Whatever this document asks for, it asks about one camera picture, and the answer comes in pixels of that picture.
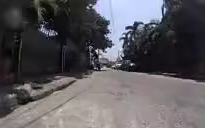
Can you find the dark wall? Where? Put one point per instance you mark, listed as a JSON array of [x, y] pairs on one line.
[[40, 55]]

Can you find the pole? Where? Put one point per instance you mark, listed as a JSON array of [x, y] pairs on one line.
[[62, 58]]

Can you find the row of trees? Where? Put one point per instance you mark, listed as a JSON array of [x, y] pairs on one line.
[[176, 36], [73, 30]]

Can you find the parked vehicle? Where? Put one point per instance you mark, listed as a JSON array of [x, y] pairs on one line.
[[128, 65]]

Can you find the raised concrete kerb verge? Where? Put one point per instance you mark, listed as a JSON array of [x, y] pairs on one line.
[[46, 86]]

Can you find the grey asphalt road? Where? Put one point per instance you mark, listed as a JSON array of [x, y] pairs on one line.
[[123, 100]]

